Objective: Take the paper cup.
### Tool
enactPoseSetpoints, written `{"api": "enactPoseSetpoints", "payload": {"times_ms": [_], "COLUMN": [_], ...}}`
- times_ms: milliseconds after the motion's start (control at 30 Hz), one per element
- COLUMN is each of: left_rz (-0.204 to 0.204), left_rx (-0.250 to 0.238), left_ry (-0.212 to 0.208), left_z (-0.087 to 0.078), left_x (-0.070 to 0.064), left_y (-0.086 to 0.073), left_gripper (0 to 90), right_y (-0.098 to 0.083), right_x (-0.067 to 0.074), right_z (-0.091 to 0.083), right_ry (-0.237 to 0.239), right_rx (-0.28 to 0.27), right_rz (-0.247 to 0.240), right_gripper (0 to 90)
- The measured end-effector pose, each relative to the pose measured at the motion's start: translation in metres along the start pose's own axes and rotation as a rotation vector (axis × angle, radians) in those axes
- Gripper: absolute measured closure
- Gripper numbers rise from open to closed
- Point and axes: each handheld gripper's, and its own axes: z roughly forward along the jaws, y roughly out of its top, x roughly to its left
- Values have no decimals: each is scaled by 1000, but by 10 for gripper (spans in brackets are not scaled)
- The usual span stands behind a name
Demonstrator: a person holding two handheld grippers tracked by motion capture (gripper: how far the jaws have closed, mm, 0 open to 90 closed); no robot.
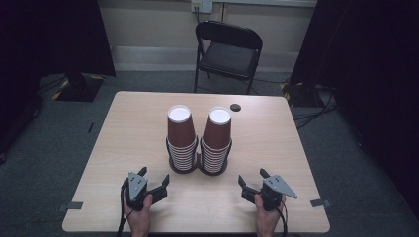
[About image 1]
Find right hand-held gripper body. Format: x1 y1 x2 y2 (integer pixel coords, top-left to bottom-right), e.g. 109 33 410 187
259 174 298 212

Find black wire cup holder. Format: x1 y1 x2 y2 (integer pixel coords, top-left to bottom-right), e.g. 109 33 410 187
165 135 233 177

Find black floor cables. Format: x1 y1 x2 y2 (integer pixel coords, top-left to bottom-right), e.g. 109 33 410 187
292 84 340 130

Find person's right hand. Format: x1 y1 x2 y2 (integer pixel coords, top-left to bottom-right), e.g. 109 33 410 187
253 194 287 237

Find black folding chair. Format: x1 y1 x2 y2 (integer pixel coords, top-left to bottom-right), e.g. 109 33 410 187
193 20 264 96

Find dark curtain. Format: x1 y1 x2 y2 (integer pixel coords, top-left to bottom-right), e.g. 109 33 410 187
0 0 117 157
289 0 419 215

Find person's left hand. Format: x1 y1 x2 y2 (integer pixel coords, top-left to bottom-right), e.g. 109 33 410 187
124 194 154 237

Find stack of brown paper cups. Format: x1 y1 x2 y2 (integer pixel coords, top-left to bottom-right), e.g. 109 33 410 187
201 106 233 174
166 104 200 172

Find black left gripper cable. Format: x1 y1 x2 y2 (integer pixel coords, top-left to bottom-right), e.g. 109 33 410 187
116 179 134 237

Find white wall socket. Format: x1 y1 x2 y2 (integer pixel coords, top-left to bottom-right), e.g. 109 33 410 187
191 0 214 15

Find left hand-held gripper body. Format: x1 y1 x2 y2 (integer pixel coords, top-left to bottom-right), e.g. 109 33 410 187
123 171 149 212

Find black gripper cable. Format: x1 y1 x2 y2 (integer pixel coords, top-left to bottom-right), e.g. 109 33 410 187
116 179 134 237
276 198 290 237

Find grey tape piece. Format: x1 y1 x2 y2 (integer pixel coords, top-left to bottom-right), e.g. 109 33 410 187
309 197 332 208
56 200 84 212

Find black stand base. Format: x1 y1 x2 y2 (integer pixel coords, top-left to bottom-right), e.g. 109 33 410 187
51 72 107 103
280 80 326 109

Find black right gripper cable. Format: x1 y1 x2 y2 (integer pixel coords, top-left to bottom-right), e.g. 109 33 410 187
276 198 290 237

